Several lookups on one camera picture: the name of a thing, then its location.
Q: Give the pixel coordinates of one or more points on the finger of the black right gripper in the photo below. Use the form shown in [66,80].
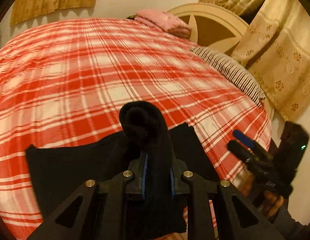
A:
[254,159]
[253,146]

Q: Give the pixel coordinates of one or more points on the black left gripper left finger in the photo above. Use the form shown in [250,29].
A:
[136,187]

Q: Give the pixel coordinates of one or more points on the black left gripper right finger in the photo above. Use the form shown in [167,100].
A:
[178,186]

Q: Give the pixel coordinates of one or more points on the black pants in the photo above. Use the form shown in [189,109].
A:
[81,190]

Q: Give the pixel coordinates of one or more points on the person's right forearm dark sleeve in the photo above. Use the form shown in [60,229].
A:
[288,227]

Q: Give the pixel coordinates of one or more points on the person's right hand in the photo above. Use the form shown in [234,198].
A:
[271,201]

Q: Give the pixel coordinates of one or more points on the black white striped pillow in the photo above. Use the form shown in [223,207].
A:
[233,71]

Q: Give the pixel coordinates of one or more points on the beige floral bedside curtain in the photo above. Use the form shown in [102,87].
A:
[276,51]

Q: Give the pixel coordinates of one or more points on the red white plaid bedsheet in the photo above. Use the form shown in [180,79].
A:
[63,84]

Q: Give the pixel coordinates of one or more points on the cream wooden headboard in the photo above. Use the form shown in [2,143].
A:
[212,26]

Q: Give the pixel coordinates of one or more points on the pink folded blanket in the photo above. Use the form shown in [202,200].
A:
[164,21]

